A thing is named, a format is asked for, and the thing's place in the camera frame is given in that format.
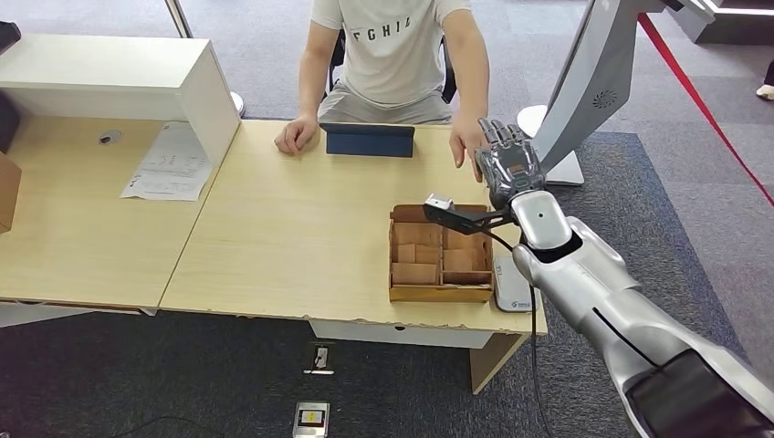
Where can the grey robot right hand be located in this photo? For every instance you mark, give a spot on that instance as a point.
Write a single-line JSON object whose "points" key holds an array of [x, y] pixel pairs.
{"points": [[511, 166]]}

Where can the person's left hand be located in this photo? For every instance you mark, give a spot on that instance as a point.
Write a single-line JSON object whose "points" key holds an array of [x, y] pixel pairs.
{"points": [[464, 139]]}

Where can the person's right hand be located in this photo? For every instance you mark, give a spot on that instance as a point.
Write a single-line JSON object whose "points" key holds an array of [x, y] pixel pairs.
{"points": [[296, 136]]}

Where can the person's right forearm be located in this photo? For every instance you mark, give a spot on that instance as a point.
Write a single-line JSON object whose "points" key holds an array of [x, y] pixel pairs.
{"points": [[313, 90]]}

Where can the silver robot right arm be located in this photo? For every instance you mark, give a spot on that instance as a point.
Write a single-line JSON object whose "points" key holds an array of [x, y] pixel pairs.
{"points": [[604, 302]]}

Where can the person's left forearm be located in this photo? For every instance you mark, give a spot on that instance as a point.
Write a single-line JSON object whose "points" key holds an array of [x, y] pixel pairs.
{"points": [[471, 90]]}

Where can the person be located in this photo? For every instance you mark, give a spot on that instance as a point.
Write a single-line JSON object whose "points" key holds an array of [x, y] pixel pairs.
{"points": [[393, 66]]}

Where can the grey card reader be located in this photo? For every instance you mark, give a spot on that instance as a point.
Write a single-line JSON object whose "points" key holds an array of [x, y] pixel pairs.
{"points": [[511, 290]]}

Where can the white key card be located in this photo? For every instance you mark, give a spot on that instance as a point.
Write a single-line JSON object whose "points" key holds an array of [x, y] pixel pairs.
{"points": [[465, 285]]}

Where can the white round floor base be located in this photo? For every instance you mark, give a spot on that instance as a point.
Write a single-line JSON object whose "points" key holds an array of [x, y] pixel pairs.
{"points": [[529, 121]]}

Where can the blue tablet case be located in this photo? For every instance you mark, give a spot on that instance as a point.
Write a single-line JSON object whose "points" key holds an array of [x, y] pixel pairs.
{"points": [[369, 144]]}

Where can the black office chair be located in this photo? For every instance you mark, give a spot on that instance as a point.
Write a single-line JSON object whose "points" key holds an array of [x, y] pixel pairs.
{"points": [[334, 66]]}

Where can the grey kiosk stand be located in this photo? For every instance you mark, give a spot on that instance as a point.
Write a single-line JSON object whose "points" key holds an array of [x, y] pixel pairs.
{"points": [[595, 72]]}

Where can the printed paper sheet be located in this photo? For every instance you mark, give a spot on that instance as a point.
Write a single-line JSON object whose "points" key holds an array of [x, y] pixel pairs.
{"points": [[169, 166]]}

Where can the wooden compartment organizer box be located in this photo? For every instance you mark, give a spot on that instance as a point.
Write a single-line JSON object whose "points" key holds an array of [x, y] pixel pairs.
{"points": [[423, 294]]}

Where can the white pole stand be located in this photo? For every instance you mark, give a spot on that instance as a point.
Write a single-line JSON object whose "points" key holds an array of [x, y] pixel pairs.
{"points": [[178, 18]]}

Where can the wooden desk leg panel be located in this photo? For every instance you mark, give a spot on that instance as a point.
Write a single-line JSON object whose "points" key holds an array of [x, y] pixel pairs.
{"points": [[490, 362]]}

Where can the white desk drawer unit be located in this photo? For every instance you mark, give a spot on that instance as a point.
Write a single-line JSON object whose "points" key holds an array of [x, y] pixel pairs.
{"points": [[393, 334]]}

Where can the white desk shelf riser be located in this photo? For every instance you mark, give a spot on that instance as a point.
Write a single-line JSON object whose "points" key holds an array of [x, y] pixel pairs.
{"points": [[97, 66]]}

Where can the floor power socket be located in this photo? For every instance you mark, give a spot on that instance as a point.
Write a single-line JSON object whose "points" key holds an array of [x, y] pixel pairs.
{"points": [[320, 358]]}

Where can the grey display platform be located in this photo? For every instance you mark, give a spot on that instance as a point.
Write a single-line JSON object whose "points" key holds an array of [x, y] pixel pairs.
{"points": [[725, 30]]}

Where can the dark speckled floor rug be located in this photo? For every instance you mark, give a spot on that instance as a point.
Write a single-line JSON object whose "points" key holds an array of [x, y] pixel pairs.
{"points": [[181, 375]]}

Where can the white shoe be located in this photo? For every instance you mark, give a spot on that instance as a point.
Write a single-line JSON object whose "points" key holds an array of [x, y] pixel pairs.
{"points": [[766, 90]]}

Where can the silver floor box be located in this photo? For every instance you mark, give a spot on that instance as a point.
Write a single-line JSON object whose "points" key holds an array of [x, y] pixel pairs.
{"points": [[311, 419]]}

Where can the brown cardboard box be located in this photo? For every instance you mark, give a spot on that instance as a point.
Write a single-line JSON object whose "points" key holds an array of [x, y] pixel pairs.
{"points": [[7, 193]]}

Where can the black device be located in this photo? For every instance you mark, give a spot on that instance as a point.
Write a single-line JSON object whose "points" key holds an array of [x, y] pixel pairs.
{"points": [[7, 36]]}

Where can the white desk underside panel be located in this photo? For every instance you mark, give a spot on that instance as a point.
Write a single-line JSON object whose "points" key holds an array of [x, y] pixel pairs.
{"points": [[36, 314]]}

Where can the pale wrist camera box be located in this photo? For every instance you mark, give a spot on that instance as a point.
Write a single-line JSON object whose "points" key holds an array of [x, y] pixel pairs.
{"points": [[439, 202]]}

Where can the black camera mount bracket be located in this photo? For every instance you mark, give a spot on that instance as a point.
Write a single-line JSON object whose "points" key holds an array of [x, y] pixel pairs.
{"points": [[465, 220]]}

